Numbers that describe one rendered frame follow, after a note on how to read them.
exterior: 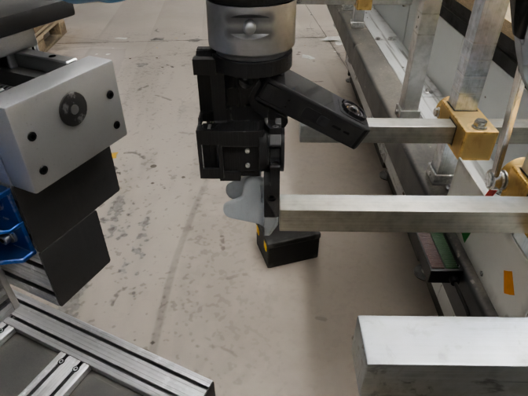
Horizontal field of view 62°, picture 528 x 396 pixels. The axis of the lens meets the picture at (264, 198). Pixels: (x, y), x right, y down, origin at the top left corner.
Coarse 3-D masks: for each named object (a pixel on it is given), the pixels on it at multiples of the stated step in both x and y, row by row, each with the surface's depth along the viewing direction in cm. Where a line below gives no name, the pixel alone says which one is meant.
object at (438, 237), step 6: (432, 234) 68; (438, 234) 68; (438, 240) 67; (444, 240) 67; (438, 246) 66; (444, 246) 66; (444, 252) 65; (450, 252) 65; (444, 258) 64; (450, 258) 64; (444, 264) 63; (450, 264) 63
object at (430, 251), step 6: (420, 234) 68; (426, 234) 68; (420, 240) 68; (426, 240) 67; (432, 240) 67; (426, 246) 66; (432, 246) 66; (426, 252) 65; (432, 252) 65; (432, 258) 64; (438, 258) 64; (432, 264) 63; (438, 264) 63
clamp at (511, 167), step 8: (512, 160) 55; (520, 160) 54; (504, 168) 55; (512, 168) 53; (520, 168) 52; (512, 176) 53; (520, 176) 51; (512, 184) 53; (520, 184) 51; (504, 192) 55; (512, 192) 53; (520, 192) 51
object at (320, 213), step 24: (288, 216) 48; (312, 216) 48; (336, 216) 48; (360, 216) 48; (384, 216) 48; (408, 216) 48; (432, 216) 48; (456, 216) 48; (480, 216) 48; (504, 216) 48
